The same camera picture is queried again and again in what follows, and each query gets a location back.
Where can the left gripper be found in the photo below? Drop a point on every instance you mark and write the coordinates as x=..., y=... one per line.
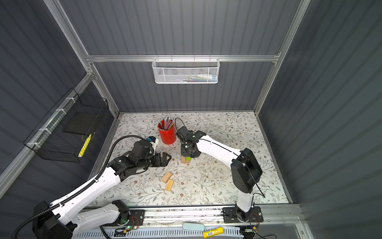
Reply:
x=158, y=162

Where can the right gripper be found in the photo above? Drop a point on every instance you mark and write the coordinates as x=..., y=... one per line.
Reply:
x=183, y=153

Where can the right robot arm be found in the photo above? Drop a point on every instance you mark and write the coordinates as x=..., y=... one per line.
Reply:
x=245, y=170

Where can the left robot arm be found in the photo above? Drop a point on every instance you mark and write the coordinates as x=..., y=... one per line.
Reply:
x=64, y=219

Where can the red pen cup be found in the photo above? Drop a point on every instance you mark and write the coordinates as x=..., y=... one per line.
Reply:
x=167, y=131

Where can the floral table mat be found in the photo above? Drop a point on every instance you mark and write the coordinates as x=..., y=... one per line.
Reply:
x=203, y=181

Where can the yellow highlighter in basket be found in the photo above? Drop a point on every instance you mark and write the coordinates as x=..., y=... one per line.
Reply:
x=84, y=147

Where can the light blue eraser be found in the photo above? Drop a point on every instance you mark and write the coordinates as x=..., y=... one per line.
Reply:
x=193, y=227

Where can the yellow glue stick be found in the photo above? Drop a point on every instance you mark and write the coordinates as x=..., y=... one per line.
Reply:
x=213, y=232

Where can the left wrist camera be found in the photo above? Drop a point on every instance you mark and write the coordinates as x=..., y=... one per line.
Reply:
x=154, y=141

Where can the white wire basket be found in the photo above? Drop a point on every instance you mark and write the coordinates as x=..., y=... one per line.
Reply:
x=186, y=72

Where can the black wire basket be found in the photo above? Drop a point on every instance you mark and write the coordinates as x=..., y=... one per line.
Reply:
x=62, y=135

